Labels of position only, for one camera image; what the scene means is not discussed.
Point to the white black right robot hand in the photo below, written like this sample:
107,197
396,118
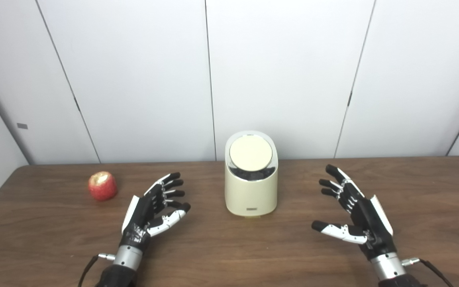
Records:
369,223

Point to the cream-colored bin body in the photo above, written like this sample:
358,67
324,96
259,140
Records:
249,195

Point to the bitten red apple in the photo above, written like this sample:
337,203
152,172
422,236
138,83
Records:
102,187

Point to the black wall panel clip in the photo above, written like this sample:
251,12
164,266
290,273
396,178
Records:
349,99

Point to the round cream bin lid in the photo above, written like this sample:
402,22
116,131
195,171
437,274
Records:
250,152

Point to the small grey wall label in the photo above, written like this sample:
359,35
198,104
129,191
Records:
22,126

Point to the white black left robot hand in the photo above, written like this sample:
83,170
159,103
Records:
140,215

